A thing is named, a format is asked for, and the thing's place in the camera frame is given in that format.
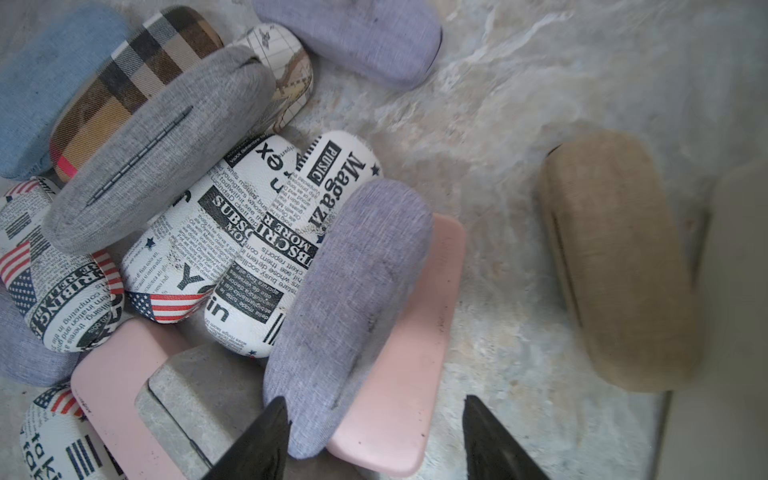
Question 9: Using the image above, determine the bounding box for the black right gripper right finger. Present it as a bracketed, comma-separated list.
[462, 395, 549, 480]

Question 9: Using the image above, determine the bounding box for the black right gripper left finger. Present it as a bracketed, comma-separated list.
[203, 396, 291, 480]

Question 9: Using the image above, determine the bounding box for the pink case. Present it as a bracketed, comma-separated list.
[327, 214, 466, 477]
[71, 317, 189, 479]

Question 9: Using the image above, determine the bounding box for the purple glasses case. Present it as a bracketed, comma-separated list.
[263, 179, 433, 460]

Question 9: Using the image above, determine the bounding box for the cream plastic storage box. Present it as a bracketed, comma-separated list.
[654, 161, 767, 479]

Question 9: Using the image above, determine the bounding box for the tan glasses case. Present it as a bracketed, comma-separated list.
[539, 130, 703, 392]

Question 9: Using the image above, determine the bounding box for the flag newspaper glasses case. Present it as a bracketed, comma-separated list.
[1, 177, 124, 353]

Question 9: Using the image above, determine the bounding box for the magazine print glasses case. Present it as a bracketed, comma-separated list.
[204, 130, 383, 358]

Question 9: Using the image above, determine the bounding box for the map print glasses case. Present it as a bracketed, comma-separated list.
[230, 23, 314, 134]

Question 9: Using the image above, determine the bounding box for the plaid glasses case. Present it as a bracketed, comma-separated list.
[49, 5, 223, 183]

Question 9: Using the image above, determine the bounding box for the light blue glasses case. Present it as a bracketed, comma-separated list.
[1, 3, 131, 181]

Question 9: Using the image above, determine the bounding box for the grey rectangular case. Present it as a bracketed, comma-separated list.
[135, 343, 272, 479]

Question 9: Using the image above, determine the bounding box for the pink case front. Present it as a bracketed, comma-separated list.
[71, 317, 189, 479]

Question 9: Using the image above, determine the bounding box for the newspaper case front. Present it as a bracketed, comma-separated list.
[20, 382, 126, 480]

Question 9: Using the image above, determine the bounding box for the purple case front left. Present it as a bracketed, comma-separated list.
[1, 287, 81, 387]

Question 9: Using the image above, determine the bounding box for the light grey slit case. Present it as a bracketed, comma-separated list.
[41, 46, 276, 254]

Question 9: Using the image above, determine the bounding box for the purple case near wall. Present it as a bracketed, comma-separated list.
[253, 0, 443, 90]

